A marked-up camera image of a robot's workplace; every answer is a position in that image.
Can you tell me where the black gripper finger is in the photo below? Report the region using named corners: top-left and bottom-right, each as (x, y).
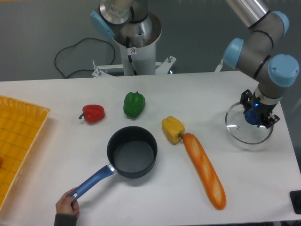
top-left (239, 89), bottom-right (252, 113)
top-left (257, 114), bottom-right (280, 129)

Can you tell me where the orange baguette bread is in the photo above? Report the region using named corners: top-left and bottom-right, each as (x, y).
top-left (183, 133), bottom-right (226, 210)

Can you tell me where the yellow bell pepper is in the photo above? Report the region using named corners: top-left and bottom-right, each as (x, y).
top-left (161, 116), bottom-right (185, 145)

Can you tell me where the black cable on floor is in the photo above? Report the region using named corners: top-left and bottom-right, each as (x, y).
top-left (54, 37), bottom-right (116, 79)

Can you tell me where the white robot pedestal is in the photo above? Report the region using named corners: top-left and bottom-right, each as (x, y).
top-left (91, 12), bottom-right (224, 78)

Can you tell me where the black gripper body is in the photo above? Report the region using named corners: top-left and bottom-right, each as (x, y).
top-left (249, 95), bottom-right (276, 125)

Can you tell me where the red bell pepper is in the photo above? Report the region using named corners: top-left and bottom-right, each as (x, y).
top-left (79, 105), bottom-right (105, 123)

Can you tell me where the green bell pepper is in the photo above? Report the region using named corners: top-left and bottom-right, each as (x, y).
top-left (123, 91), bottom-right (146, 118)

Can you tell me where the yellow woven basket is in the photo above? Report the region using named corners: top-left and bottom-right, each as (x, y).
top-left (0, 96), bottom-right (51, 209)

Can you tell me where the dark saucepan blue handle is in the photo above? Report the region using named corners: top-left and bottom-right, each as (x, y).
top-left (68, 126), bottom-right (158, 204)

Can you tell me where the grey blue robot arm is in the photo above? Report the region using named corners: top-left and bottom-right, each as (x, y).
top-left (90, 0), bottom-right (300, 128)

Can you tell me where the black device at table edge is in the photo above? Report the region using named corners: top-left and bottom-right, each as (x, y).
top-left (289, 190), bottom-right (301, 214)

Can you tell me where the forearm in grey sleeve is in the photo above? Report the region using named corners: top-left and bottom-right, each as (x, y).
top-left (54, 214), bottom-right (77, 226)

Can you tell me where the person hand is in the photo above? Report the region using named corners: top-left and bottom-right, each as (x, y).
top-left (55, 188), bottom-right (80, 219)

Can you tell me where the glass lid blue knob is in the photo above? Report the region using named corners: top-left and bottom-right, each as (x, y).
top-left (225, 102), bottom-right (273, 145)

